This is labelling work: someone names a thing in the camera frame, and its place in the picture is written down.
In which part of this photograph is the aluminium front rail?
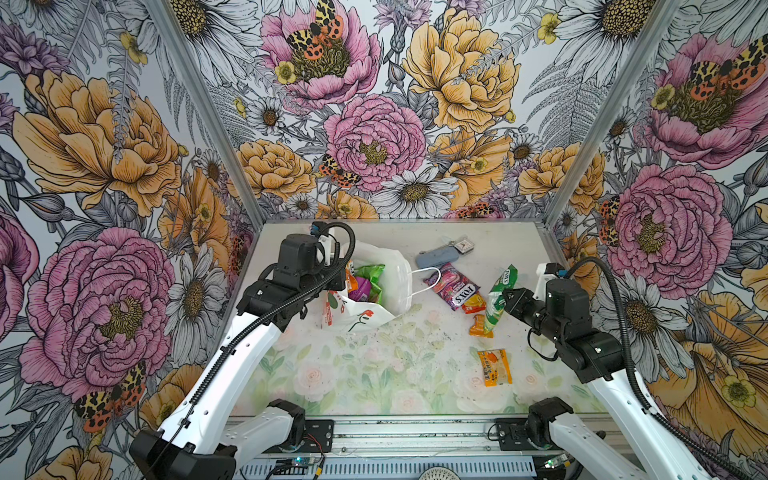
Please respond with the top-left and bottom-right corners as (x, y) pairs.
(152, 413), (676, 480)

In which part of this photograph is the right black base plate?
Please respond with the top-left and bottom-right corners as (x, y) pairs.
(493, 418), (538, 451)

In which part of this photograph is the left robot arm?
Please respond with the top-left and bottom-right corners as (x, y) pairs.
(130, 221), (356, 479)

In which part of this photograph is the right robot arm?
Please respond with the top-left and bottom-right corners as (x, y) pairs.
(502, 263), (710, 479)

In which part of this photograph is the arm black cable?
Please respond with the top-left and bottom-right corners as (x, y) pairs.
(143, 220), (357, 480)
(563, 256), (751, 480)

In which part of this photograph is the small white tag card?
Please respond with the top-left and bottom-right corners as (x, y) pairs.
(453, 239), (475, 255)

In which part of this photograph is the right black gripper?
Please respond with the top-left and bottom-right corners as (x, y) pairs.
(501, 287), (566, 345)

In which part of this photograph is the pink Fox's candy bag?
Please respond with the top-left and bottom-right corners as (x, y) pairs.
(423, 263), (486, 314)

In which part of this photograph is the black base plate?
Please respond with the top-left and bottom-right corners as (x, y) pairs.
(277, 419), (335, 454)
(493, 418), (538, 451)

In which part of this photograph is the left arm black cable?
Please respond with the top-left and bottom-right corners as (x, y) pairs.
(143, 220), (357, 480)

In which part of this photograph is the orange white snack packet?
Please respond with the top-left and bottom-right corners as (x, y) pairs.
(345, 264), (359, 293)

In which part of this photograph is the small orange candy wrapper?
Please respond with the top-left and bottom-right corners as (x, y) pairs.
(469, 314), (494, 338)

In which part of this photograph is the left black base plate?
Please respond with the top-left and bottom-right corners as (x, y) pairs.
(277, 419), (335, 454)

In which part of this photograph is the green yellow snack packet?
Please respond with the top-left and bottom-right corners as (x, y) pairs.
(483, 264), (518, 335)

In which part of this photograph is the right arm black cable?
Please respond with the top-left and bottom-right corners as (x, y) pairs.
(563, 256), (751, 480)

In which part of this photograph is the purple grape candy bag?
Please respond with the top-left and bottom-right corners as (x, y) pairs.
(348, 276), (372, 302)

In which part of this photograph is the white paper bag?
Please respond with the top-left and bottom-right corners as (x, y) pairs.
(320, 242), (442, 334)

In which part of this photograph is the small orange snack packet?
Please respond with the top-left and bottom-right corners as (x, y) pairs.
(477, 349), (512, 387)

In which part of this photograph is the floral pastel table mat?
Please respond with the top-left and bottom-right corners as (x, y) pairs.
(233, 296), (603, 416)

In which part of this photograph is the green snack bag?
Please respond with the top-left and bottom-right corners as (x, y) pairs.
(355, 264), (385, 303)

